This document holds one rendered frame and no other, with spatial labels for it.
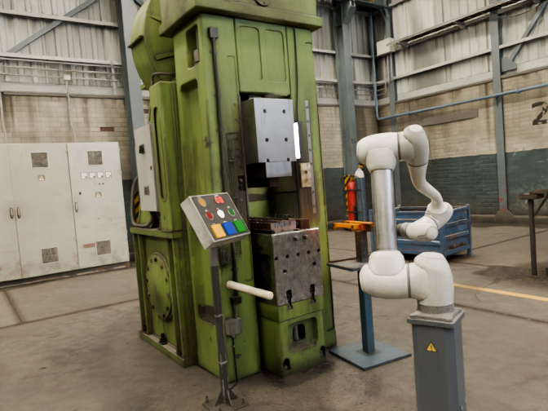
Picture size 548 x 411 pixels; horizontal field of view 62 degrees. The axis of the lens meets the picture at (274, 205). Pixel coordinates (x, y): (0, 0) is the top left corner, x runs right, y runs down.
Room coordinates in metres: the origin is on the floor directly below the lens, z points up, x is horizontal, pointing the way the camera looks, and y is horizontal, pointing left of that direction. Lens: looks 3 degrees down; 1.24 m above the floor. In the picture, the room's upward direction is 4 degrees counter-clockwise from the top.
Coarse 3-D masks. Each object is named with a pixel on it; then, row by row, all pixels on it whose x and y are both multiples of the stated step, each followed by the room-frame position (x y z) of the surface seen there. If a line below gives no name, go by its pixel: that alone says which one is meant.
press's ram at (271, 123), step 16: (256, 112) 2.86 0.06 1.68; (272, 112) 2.93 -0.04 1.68; (288, 112) 3.00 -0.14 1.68; (256, 128) 2.85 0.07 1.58; (272, 128) 2.92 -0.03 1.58; (288, 128) 2.99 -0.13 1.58; (256, 144) 2.86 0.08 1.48; (272, 144) 2.92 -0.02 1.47; (288, 144) 2.99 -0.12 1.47; (256, 160) 2.87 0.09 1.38; (272, 160) 2.91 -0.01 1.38; (288, 160) 3.00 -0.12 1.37
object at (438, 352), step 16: (416, 320) 1.96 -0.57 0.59; (432, 320) 1.92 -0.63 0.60; (416, 336) 1.97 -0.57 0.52; (432, 336) 1.93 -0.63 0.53; (448, 336) 1.90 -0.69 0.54; (416, 352) 1.98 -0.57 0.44; (432, 352) 1.93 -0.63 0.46; (448, 352) 1.90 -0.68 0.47; (416, 368) 1.99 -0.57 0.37; (432, 368) 1.93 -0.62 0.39; (448, 368) 1.90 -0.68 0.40; (416, 384) 2.00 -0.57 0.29; (432, 384) 1.93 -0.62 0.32; (448, 384) 1.90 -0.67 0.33; (464, 384) 1.99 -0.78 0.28; (432, 400) 1.94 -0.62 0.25; (448, 400) 1.90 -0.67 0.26; (464, 400) 1.96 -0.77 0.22
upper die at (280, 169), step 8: (248, 168) 3.05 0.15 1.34; (256, 168) 2.97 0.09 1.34; (264, 168) 2.89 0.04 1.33; (272, 168) 2.91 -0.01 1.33; (280, 168) 2.94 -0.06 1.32; (288, 168) 2.98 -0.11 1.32; (248, 176) 3.06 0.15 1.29; (256, 176) 2.97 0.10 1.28; (264, 176) 2.90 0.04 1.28; (272, 176) 2.91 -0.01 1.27; (280, 176) 2.94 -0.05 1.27
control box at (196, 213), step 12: (180, 204) 2.43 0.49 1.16; (192, 204) 2.38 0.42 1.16; (216, 204) 2.53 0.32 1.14; (228, 204) 2.62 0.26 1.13; (192, 216) 2.39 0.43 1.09; (204, 216) 2.39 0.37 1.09; (216, 216) 2.47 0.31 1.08; (228, 216) 2.55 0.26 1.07; (240, 216) 2.63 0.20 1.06; (204, 228) 2.35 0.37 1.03; (204, 240) 2.36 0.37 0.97; (216, 240) 2.34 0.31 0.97; (228, 240) 2.46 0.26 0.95; (240, 240) 2.63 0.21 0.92
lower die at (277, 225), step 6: (258, 222) 3.06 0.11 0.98; (264, 222) 3.01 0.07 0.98; (270, 222) 2.96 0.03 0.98; (276, 222) 2.91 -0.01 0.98; (282, 222) 2.93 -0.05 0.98; (288, 222) 2.96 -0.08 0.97; (294, 222) 2.99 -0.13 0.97; (258, 228) 3.00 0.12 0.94; (270, 228) 2.88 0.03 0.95; (276, 228) 2.91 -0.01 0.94; (282, 228) 2.93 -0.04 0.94; (288, 228) 2.96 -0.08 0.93; (294, 228) 2.99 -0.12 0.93
